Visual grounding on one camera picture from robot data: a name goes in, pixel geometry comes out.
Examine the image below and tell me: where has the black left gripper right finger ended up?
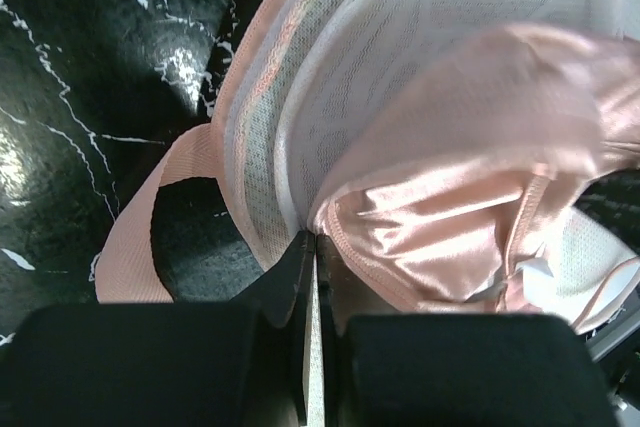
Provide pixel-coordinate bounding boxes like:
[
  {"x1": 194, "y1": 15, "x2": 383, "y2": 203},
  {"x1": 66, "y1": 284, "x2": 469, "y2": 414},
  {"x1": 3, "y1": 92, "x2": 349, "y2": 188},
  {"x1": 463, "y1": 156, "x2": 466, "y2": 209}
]
[{"x1": 316, "y1": 236, "x2": 617, "y2": 426}]

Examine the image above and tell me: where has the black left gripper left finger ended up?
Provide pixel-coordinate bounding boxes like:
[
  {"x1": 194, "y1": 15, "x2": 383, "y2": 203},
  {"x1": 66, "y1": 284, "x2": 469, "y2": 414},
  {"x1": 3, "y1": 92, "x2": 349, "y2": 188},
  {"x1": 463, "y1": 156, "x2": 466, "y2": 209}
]
[{"x1": 1, "y1": 232, "x2": 315, "y2": 426}]

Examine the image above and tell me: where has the pink satin bra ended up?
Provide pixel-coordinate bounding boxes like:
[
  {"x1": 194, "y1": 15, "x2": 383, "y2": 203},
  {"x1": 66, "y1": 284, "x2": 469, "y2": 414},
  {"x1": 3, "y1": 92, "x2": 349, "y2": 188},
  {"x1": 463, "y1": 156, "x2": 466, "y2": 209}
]
[{"x1": 308, "y1": 24, "x2": 639, "y2": 313}]

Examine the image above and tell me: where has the pink mesh bra laundry bag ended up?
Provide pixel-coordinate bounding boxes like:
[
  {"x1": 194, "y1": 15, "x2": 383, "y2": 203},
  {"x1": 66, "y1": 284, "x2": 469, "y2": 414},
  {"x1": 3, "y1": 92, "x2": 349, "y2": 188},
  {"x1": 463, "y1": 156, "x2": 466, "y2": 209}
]
[{"x1": 94, "y1": 0, "x2": 640, "y2": 427}]

